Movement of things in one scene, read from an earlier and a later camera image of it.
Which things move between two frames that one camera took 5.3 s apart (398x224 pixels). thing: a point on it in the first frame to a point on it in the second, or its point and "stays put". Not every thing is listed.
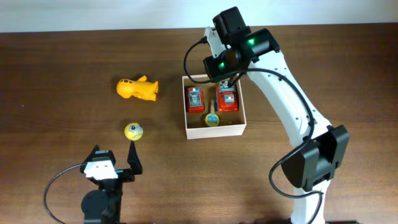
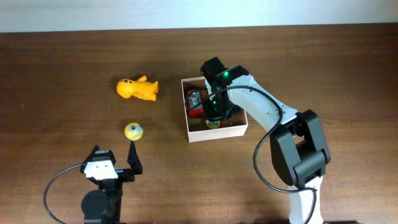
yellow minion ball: [134, 131] stays put
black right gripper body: [221, 65] to [218, 107]
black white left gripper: [135, 165] stays put
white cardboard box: [213, 109] stays put
